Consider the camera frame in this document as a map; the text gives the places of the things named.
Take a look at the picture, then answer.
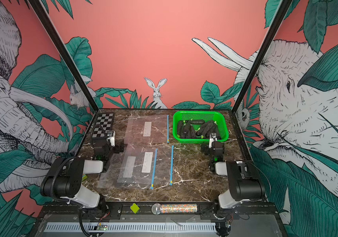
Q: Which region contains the clear zip-top bag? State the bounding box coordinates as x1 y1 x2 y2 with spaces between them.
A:
96 146 156 189
124 115 169 145
127 144 173 189

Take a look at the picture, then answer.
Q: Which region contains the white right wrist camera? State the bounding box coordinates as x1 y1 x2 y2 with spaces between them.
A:
208 133 217 149

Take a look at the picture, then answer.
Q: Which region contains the black white checkerboard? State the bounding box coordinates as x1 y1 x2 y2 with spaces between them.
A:
92 112 115 139

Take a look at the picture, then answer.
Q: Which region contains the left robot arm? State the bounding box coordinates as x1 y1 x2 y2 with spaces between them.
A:
40 130 123 218

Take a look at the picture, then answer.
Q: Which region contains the lime green sticky note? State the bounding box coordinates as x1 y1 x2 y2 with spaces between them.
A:
130 203 140 214

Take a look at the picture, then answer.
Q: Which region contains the black frame post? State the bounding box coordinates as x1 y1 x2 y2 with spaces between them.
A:
232 0 292 114
28 0 99 112

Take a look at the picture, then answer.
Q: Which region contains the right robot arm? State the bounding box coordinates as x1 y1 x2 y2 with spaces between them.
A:
202 138 266 209

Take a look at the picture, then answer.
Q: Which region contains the sprinkle-filled cylinder tube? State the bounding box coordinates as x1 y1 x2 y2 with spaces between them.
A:
151 203 198 215

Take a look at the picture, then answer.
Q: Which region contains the white perforated rail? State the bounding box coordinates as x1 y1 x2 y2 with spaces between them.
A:
44 222 216 234

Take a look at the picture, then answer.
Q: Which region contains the green plastic basket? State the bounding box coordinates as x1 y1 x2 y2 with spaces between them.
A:
173 111 229 144

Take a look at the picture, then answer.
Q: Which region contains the right black frame post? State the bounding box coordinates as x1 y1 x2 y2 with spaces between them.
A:
232 0 292 114

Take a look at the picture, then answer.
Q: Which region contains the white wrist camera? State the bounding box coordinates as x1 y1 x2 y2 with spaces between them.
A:
106 130 115 147
208 133 217 149

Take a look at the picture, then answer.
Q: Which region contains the left black frame post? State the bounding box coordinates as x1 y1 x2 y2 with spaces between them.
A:
28 0 99 112

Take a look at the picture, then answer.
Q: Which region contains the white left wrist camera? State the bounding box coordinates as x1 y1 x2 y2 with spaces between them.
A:
106 130 115 147

